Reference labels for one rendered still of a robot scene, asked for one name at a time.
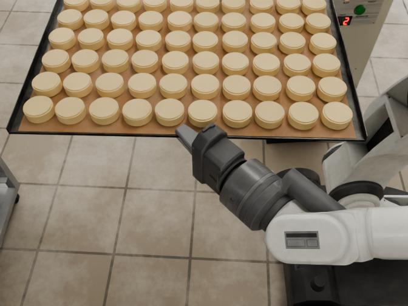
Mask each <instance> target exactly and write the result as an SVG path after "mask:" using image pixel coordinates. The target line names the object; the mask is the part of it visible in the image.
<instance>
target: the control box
mask: <svg viewBox="0 0 408 306"><path fill-rule="evenodd" d="M333 2H334V5H335V9H336V14H337V17H338V21H339V25H340V26H349V25H361V24H375V23H376V20H377V18H378V15H379V13H380V11H381V8H382V6H383V3H384V0H348V1H347V0H333ZM360 5H362V6H364V7H365V12H364V13H363V14H361V15H357V14H356V13H355V9H356V8H357V7H359V6H360ZM345 18H349V21H348V24H347V25H344V24H343V22H344V19H345Z"/></svg>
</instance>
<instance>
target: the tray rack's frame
mask: <svg viewBox="0 0 408 306"><path fill-rule="evenodd" d="M17 194H18V190H17V189H16V188H8V186H7V185H6V184H5V183H0V248H1V244H2V241H3V238H4V234H5V231H6V229H7V225H8V222H9V219H10V216H11V213H12V209H13V206H14V204H15V200H16V196H17Z"/></svg>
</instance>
